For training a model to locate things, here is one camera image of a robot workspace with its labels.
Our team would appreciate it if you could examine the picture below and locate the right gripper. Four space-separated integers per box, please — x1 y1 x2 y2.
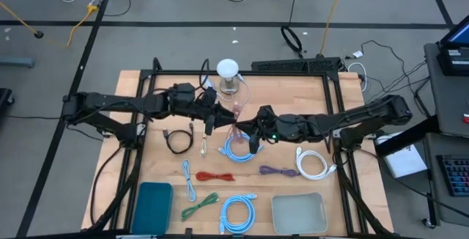
237 105 281 141

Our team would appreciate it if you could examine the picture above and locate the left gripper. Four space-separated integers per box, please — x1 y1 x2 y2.
193 87 237 130

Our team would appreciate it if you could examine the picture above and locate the pink cable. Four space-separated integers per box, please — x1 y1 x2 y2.
226 101 246 143

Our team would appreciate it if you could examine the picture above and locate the small light blue cable coil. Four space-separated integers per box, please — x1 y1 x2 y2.
218 133 264 163

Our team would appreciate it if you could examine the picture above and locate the beige short cable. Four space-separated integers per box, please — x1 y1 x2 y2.
199 134 209 158

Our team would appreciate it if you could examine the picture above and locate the purple cable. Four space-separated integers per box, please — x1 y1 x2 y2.
259 164 300 178

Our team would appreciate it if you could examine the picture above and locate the red cable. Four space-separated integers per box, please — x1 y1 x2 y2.
195 171 235 183

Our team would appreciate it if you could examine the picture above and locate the black USB cable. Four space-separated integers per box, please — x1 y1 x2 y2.
162 123 194 155

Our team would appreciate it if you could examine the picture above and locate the thin light blue cable bundle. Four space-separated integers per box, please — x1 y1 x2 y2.
181 158 197 202

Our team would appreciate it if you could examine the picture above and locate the green cable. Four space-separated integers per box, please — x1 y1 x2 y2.
181 192 220 222

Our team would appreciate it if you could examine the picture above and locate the grey plastic tray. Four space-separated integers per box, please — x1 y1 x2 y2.
270 192 329 235

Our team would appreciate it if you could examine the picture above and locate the large light blue cable coil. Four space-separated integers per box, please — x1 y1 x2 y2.
218 193 258 235

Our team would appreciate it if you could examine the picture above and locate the teal plastic tray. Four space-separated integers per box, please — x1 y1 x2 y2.
131 181 174 235

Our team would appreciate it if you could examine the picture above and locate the white dome on metal stand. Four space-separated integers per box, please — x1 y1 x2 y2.
215 58 241 95

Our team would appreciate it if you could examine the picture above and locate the black diagonal bar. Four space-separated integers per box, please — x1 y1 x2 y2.
373 115 440 158

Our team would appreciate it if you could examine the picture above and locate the white paper box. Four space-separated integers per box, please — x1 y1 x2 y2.
375 131 428 180

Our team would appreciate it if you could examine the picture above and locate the grey cart top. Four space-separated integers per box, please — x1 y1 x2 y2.
424 43 469 137

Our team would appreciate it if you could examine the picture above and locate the grey keyboard desk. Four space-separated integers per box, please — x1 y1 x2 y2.
424 132 469 228

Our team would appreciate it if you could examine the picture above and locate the black backlit keyboard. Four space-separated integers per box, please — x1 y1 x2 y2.
435 153 469 197

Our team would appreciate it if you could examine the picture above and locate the black laptop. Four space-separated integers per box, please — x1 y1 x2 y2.
437 24 469 77

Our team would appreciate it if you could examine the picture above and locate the grey floor bar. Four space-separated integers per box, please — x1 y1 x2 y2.
0 56 36 68

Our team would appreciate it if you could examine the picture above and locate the black chair base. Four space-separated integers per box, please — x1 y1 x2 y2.
0 87 15 122

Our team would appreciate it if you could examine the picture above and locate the white adapter cable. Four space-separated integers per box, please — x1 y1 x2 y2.
202 73 252 109

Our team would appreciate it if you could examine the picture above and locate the black aluminium frame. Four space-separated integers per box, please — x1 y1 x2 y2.
82 56 395 239

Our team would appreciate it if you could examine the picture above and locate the black coiled floor cable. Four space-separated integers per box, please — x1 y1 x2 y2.
280 0 304 59

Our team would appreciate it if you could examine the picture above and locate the white cable beside frame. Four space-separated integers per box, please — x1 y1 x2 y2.
347 62 368 92

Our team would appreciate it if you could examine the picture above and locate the orange floor cable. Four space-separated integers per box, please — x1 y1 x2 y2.
320 0 348 56

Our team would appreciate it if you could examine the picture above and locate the black cable bundle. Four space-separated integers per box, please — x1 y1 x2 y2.
361 40 432 118

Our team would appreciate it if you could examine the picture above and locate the yellow extension cable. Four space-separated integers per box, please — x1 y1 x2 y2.
0 1 100 48

